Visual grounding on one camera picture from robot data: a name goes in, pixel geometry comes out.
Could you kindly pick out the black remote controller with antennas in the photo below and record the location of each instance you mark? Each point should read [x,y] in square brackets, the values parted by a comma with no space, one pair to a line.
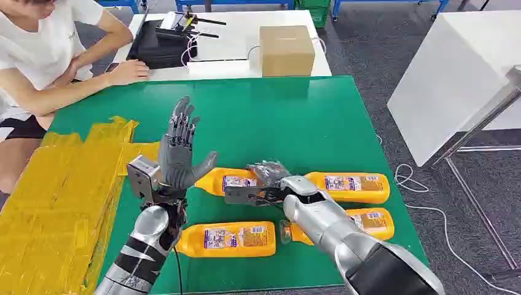
[173,31]

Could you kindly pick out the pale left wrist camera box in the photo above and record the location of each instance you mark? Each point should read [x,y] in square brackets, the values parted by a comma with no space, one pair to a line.
[142,175]

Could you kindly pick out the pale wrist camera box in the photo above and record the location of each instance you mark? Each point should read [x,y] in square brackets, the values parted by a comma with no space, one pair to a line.
[240,195]
[142,175]

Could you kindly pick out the person's right hand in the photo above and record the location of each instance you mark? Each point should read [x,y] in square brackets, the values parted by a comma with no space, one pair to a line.
[130,73]

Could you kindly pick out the large white board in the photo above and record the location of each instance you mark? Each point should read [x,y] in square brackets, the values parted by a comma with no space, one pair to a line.
[447,81]

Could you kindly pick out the green table mat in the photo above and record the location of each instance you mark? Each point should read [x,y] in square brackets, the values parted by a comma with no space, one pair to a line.
[264,122]

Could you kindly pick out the metal stand frame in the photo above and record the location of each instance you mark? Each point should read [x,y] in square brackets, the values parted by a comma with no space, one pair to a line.
[480,123]

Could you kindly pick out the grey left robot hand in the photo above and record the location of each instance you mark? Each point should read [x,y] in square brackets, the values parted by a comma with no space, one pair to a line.
[176,163]

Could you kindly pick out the brown cardboard box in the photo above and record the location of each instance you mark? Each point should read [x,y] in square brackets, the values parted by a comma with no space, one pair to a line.
[287,53]

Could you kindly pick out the person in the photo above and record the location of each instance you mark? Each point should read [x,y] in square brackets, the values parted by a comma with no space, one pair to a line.
[36,44]

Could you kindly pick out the blue metal frame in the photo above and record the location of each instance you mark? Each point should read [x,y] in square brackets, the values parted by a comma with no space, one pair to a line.
[122,3]
[236,3]
[386,2]

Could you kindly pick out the orange drink bottle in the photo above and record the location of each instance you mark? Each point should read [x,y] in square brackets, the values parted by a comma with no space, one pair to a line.
[211,181]
[378,226]
[191,244]
[350,194]

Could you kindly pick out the white table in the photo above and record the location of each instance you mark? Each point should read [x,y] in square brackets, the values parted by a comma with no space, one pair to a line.
[236,28]

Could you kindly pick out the black carrying case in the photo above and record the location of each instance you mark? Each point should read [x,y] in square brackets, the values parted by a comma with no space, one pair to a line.
[158,53]

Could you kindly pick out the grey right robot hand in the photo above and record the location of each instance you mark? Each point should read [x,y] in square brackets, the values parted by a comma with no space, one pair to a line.
[268,173]

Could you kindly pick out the green plastic crate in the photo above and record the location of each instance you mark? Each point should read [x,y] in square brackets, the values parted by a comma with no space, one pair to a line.
[317,14]

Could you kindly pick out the yellow plastic sheet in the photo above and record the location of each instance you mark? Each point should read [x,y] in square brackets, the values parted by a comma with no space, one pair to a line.
[49,203]

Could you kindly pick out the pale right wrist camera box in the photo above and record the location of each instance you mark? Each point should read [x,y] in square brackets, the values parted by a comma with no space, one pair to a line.
[240,195]

